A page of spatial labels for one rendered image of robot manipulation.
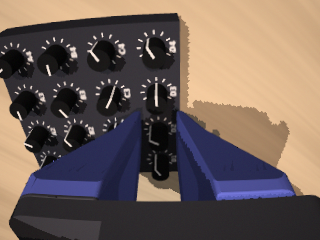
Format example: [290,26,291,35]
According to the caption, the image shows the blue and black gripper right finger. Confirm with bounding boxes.
[176,111,296,201]

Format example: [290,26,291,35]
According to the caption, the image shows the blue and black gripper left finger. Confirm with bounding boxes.
[20,111,142,201]

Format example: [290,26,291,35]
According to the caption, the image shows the black knob box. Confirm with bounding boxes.
[0,13,180,181]

